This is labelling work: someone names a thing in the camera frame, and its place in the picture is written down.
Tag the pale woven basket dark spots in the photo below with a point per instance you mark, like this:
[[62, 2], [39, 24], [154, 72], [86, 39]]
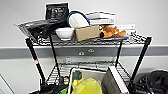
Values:
[[95, 75]]

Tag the small green toy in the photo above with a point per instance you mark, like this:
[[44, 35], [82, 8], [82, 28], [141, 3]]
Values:
[[77, 75]]

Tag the yellow plush toy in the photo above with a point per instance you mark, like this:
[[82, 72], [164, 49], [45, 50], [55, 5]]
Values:
[[86, 86]]

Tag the grey-black plastic bag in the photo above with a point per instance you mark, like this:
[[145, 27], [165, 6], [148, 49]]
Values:
[[36, 30]]

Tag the tan cardboard box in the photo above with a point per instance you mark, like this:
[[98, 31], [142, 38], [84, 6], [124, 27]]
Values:
[[87, 33]]

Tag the orange plush toy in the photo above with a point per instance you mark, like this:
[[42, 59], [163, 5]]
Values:
[[111, 31]]

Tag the white flat box dark edge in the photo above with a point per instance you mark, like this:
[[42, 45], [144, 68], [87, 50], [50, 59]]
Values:
[[101, 15]]

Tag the white long box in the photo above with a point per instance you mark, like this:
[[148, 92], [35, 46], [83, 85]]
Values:
[[128, 26]]

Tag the black office chair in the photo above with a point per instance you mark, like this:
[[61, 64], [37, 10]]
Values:
[[155, 81]]

